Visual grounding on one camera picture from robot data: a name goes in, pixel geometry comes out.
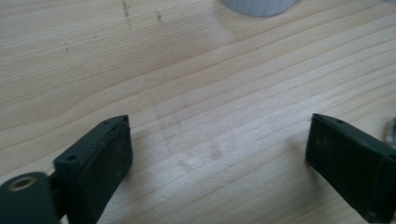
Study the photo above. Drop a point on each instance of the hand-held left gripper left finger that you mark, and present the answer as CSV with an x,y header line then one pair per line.
x,y
99,161

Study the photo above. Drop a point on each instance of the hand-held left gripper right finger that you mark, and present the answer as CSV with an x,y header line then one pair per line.
x,y
351,165

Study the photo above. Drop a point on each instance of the white key stand with bowl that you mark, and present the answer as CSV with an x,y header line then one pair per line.
x,y
258,7

